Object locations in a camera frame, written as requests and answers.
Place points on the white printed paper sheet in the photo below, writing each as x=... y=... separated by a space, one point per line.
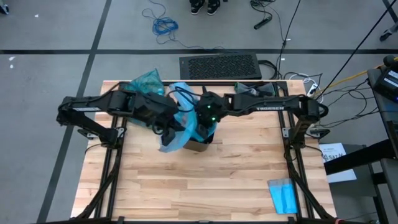
x=331 y=152

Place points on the black power strip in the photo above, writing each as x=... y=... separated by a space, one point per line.
x=262 y=22

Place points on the black stand foot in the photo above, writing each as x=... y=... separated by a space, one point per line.
x=3 y=8

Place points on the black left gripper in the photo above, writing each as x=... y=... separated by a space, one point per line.
x=155 y=109

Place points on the silver mounting plate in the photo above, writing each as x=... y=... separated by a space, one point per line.
x=286 y=133
x=87 y=134

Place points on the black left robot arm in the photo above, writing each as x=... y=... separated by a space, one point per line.
x=118 y=101

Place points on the person's shoe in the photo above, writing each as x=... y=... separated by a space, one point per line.
x=214 y=7
x=197 y=7

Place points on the black tripod leg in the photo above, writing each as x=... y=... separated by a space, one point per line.
x=388 y=33

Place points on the black side desk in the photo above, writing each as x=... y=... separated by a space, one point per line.
x=357 y=160

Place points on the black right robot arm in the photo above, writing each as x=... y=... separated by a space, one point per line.
x=270 y=105

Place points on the folded blue trash bag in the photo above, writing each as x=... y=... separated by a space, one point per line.
x=283 y=197

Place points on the black labelled desk device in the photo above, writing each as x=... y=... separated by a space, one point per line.
x=385 y=84

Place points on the blue plastic trash bag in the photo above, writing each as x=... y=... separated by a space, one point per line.
x=183 y=141

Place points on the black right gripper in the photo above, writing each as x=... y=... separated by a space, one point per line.
x=208 y=112

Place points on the black perforated computer case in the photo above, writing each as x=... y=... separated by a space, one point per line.
x=220 y=67

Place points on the black trash bin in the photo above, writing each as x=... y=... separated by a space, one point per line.
x=196 y=146

